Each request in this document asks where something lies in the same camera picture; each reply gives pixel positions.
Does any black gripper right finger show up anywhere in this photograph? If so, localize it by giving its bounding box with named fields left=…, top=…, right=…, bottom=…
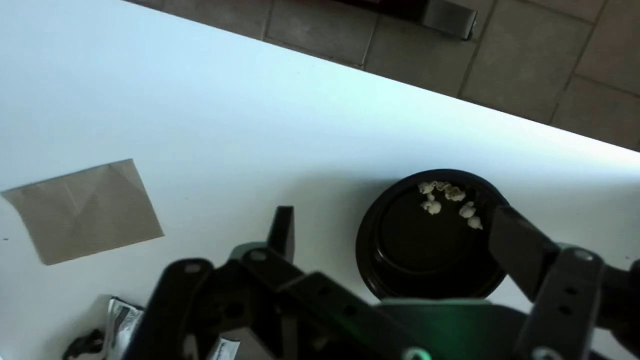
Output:
left=487, top=202, right=640, bottom=360

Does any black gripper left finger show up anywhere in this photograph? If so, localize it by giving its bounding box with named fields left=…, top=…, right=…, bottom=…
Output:
left=122, top=204, right=429, bottom=360

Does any black bowl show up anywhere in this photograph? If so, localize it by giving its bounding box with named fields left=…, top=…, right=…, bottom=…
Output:
left=354, top=165, right=511, bottom=301

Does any brown paper sheet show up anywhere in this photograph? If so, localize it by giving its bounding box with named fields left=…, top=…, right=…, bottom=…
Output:
left=0, top=158, right=165, bottom=267

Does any grey metal stand foot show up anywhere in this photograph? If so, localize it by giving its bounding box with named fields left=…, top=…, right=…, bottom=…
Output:
left=418, top=0, right=482, bottom=42

